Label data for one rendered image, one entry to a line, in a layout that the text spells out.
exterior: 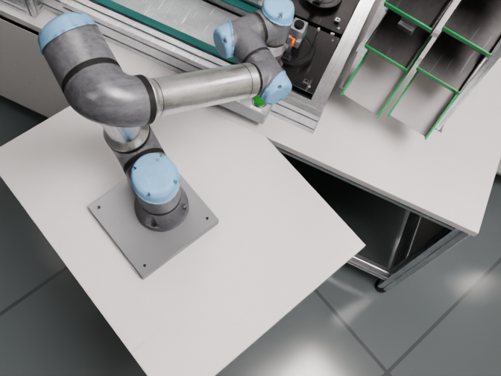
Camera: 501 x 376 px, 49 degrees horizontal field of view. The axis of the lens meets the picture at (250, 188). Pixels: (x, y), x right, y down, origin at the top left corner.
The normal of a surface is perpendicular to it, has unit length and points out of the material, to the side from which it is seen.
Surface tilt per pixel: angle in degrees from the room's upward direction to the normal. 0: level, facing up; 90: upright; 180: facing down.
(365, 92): 45
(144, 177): 8
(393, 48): 25
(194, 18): 0
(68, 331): 0
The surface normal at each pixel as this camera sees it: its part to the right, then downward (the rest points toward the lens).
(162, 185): 0.13, -0.27
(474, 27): -0.15, -0.05
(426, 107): -0.33, 0.23
